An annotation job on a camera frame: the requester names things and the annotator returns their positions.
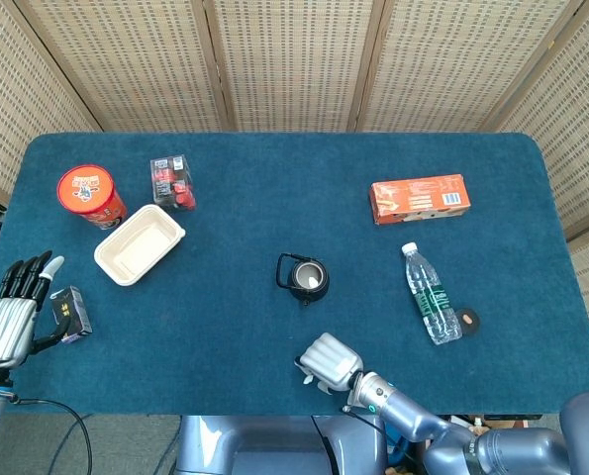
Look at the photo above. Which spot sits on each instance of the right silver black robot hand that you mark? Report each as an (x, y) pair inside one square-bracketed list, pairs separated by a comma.
[(331, 361)]

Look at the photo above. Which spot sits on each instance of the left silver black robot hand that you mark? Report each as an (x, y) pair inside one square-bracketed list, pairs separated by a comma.
[(4, 326)]

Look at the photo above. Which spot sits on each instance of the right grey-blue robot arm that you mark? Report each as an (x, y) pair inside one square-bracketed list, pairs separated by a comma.
[(512, 445)]

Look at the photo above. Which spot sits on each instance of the black teapot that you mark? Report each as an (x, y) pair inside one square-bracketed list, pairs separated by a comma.
[(299, 295)]

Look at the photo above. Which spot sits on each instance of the small black round disc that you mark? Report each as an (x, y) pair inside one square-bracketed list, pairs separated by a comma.
[(468, 320)]

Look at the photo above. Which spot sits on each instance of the small black gold-print box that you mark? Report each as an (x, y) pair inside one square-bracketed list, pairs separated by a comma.
[(76, 309)]

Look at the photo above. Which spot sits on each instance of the grey-blue robot torso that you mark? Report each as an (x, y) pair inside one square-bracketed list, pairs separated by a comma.
[(274, 445)]

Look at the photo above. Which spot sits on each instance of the clear water bottle green label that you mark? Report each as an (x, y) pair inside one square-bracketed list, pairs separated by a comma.
[(430, 297)]

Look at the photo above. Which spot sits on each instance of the beige plastic food container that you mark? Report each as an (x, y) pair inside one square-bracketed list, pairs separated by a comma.
[(138, 245)]

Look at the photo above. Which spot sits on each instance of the red instant noodle cup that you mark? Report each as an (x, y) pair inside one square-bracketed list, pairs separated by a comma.
[(86, 190)]

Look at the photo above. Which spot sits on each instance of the blue carpet table cloth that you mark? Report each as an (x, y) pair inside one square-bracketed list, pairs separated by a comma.
[(254, 198)]

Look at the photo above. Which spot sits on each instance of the orange snack carton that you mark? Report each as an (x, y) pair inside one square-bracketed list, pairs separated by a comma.
[(418, 200)]

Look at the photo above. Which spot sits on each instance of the clear box with red items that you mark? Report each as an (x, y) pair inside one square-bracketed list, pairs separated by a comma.
[(172, 185)]

